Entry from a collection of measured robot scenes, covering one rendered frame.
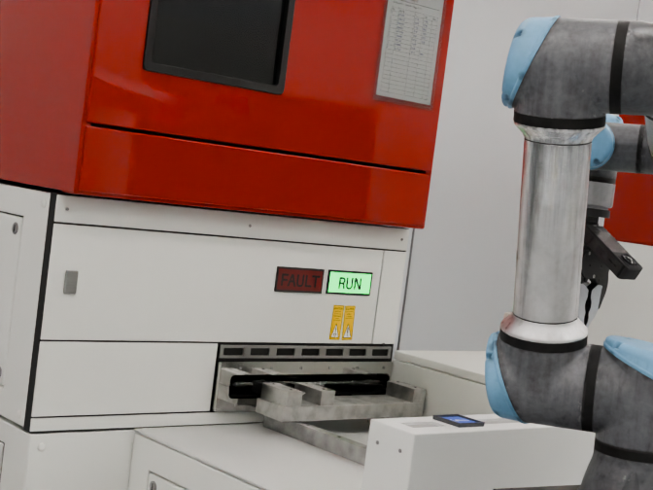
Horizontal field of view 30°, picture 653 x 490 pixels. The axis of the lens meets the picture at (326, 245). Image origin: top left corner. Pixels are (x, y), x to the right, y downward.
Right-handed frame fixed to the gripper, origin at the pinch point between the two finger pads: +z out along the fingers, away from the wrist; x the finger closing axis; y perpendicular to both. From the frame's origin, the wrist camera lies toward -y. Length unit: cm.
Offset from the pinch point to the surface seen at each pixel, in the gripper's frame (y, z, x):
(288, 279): 58, 1, 16
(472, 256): 207, 4, -199
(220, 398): 57, 23, 29
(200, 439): 49, 29, 38
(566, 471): -4.0, 22.2, 4.5
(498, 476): -4.1, 22.1, 20.7
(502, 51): 207, -78, -200
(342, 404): 47, 23, 8
